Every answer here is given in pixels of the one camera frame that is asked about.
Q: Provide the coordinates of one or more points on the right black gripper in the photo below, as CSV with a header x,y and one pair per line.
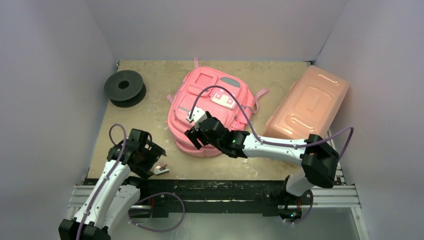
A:
x,y
200,133

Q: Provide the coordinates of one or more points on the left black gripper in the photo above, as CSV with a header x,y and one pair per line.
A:
x,y
154,153

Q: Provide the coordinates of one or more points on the small white stapler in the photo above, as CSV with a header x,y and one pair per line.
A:
x,y
161,169

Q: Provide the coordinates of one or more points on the pink student backpack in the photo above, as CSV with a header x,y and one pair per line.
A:
x,y
226,97

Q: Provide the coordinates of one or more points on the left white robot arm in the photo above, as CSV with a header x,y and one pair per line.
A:
x,y
111,195

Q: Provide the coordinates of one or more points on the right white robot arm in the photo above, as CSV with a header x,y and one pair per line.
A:
x,y
317,159

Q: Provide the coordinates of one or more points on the black filament spool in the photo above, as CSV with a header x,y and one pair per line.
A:
x,y
125,88

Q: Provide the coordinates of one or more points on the pink translucent plastic box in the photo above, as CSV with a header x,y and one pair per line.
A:
x,y
309,107

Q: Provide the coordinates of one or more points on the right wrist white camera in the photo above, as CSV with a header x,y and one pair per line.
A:
x,y
196,116

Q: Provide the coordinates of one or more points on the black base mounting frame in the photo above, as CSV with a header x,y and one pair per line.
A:
x,y
265,197

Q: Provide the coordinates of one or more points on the aluminium rail frame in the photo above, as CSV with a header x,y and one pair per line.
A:
x,y
340,196

